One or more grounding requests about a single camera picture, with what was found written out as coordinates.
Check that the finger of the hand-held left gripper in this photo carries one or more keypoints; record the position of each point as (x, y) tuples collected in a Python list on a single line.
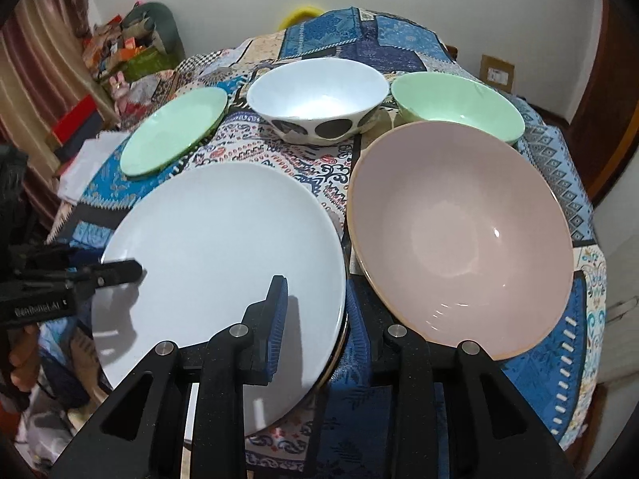
[(117, 273)]

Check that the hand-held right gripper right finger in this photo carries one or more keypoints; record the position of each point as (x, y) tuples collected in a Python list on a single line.
[(357, 322)]

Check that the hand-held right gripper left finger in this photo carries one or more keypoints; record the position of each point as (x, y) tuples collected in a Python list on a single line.
[(277, 332)]

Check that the white plate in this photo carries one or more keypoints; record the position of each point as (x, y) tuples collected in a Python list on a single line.
[(214, 239)]

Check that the pink bowl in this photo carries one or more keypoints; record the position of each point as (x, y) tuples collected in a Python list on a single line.
[(464, 239)]

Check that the green plate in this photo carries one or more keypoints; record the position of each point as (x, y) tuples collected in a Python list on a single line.
[(174, 129)]

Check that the white bowl with black dots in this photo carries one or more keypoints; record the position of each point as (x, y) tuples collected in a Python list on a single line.
[(314, 90)]

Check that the green bowl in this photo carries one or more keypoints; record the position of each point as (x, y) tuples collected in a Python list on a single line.
[(449, 97)]

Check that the person's left hand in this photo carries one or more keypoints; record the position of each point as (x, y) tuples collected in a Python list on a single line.
[(22, 359)]

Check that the white cloth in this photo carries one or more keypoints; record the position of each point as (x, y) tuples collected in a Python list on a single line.
[(92, 164)]

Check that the patchwork printed blanket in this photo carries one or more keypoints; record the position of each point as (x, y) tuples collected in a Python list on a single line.
[(319, 169)]

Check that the red box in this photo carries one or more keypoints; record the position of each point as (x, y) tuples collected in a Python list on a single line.
[(77, 119)]

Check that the pink bunny toy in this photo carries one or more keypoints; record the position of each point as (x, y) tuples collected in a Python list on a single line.
[(120, 91)]

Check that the green bag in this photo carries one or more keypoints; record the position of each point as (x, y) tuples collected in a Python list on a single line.
[(147, 65)]

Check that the striped curtain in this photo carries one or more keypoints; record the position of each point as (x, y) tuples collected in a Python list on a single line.
[(35, 70)]

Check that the pile of colourful packets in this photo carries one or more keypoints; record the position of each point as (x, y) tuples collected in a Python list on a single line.
[(107, 45)]

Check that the dark green cushion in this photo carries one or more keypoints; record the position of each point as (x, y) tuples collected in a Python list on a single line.
[(159, 22)]

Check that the cardboard box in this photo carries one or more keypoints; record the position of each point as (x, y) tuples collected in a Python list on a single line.
[(496, 74)]

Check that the brown wooden door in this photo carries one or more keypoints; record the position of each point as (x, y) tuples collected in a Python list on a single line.
[(611, 110)]

